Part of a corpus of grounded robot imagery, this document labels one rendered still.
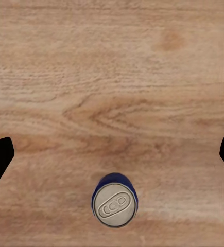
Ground can of soda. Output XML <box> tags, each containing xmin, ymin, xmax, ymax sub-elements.
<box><xmin>92</xmin><ymin>172</ymin><xmax>139</xmax><ymax>229</ymax></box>

